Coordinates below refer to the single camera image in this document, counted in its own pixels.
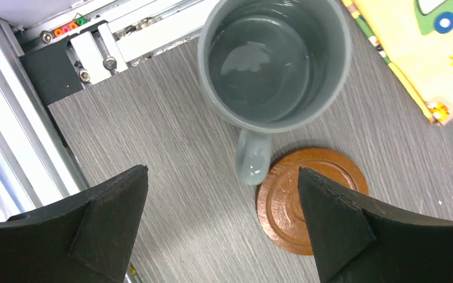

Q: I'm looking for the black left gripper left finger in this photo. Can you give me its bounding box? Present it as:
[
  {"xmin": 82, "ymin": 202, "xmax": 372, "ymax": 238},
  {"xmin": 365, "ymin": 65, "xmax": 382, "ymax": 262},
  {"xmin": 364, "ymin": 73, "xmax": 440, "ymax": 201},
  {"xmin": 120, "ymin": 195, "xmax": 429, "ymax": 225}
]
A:
[{"xmin": 0, "ymin": 164, "xmax": 148, "ymax": 282}]

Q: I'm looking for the aluminium front rail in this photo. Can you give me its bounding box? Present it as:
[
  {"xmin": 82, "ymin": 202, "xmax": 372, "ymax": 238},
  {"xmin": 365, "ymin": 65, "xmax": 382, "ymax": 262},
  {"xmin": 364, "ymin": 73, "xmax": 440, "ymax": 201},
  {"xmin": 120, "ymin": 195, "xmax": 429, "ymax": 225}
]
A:
[{"xmin": 0, "ymin": 0, "xmax": 219, "ymax": 223}]

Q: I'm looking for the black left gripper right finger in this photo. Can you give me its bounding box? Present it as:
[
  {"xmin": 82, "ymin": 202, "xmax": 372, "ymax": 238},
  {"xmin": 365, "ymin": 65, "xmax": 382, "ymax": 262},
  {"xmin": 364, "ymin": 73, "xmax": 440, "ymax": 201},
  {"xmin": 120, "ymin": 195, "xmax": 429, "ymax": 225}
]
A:
[{"xmin": 298, "ymin": 168, "xmax": 453, "ymax": 282}]

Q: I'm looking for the brown coaster under left arm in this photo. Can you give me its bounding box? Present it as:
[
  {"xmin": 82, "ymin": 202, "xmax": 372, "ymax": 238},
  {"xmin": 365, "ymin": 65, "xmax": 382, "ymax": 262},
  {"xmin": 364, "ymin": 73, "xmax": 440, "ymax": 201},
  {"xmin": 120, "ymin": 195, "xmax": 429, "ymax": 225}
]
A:
[{"xmin": 256, "ymin": 147, "xmax": 369, "ymax": 255}]

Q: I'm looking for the yellow printed cloth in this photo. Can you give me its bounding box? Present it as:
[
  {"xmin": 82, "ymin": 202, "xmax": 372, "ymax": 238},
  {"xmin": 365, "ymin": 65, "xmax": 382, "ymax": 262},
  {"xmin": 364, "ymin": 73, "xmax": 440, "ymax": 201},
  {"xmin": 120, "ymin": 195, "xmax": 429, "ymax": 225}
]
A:
[{"xmin": 343, "ymin": 1, "xmax": 453, "ymax": 125}]

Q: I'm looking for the grey ceramic mug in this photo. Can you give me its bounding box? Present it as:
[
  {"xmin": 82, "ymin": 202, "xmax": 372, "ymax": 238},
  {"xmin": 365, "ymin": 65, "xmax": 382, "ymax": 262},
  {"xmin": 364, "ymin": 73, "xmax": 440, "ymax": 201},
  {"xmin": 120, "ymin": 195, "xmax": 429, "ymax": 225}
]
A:
[{"xmin": 197, "ymin": 1, "xmax": 352, "ymax": 186}]

